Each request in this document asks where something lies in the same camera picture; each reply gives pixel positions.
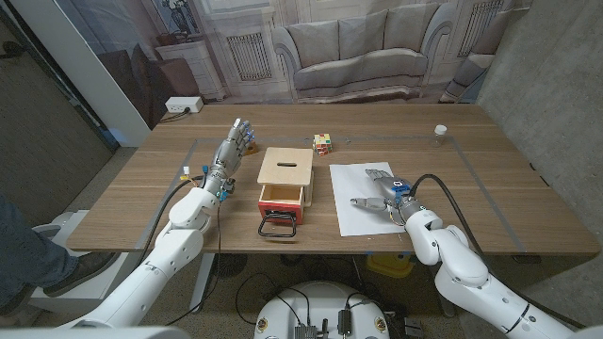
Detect red-fronted wooden drawer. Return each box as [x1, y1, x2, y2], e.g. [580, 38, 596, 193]
[257, 184, 305, 226]

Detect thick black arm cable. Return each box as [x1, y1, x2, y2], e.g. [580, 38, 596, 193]
[139, 174, 208, 267]
[407, 172, 588, 330]

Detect black wire drawer handle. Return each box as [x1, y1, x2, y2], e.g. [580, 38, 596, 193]
[256, 210, 298, 239]

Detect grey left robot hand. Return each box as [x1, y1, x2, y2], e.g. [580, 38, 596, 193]
[203, 117, 255, 202]

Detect white paper sheet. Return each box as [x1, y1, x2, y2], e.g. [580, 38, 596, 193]
[328, 161, 417, 238]

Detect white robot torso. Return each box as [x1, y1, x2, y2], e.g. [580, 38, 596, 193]
[253, 281, 391, 339]

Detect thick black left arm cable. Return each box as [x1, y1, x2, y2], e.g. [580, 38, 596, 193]
[139, 174, 208, 267]

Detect white floor base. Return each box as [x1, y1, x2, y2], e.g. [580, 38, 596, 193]
[27, 209, 142, 315]

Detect printed living room backdrop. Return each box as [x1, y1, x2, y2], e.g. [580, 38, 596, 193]
[54, 0, 533, 131]

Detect white power strip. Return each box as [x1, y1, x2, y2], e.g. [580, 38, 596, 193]
[164, 95, 204, 114]

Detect grey floor box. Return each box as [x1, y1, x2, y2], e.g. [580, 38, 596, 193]
[403, 317, 424, 339]

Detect clear bottle with white cap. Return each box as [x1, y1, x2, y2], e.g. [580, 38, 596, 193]
[432, 123, 448, 150]

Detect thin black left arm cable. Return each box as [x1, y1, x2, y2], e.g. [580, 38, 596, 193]
[162, 197, 223, 327]

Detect wooden box with slot lid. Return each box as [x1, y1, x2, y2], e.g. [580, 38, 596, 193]
[256, 146, 316, 208]

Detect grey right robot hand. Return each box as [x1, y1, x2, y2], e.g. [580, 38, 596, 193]
[349, 168, 426, 226]

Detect black power strip cable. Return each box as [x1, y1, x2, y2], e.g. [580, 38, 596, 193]
[158, 106, 192, 124]

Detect black round floor object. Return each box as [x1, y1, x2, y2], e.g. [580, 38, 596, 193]
[211, 252, 249, 279]

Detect yellow object under table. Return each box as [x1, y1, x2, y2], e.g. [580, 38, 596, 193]
[366, 251, 416, 279]

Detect rubik's cube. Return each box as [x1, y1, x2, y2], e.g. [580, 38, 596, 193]
[312, 133, 334, 157]

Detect dark shoe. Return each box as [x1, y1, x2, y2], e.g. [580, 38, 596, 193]
[41, 251, 119, 298]

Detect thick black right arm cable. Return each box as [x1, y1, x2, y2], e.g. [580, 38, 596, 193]
[407, 172, 588, 330]

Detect person's leg in jeans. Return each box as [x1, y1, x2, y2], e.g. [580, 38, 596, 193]
[0, 190, 79, 316]

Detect black floor cable loop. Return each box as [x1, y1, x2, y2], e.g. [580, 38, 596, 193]
[235, 271, 312, 326]

